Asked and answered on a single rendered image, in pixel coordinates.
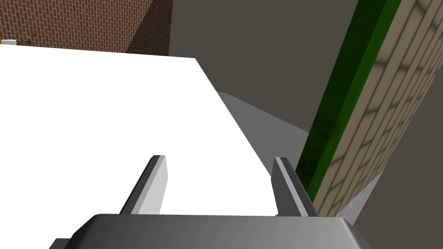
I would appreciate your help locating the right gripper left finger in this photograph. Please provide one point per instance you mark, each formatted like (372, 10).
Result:
(152, 188)

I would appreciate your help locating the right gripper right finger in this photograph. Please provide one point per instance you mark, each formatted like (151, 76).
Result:
(290, 193)

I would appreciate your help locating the white table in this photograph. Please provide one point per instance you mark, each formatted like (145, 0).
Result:
(104, 131)

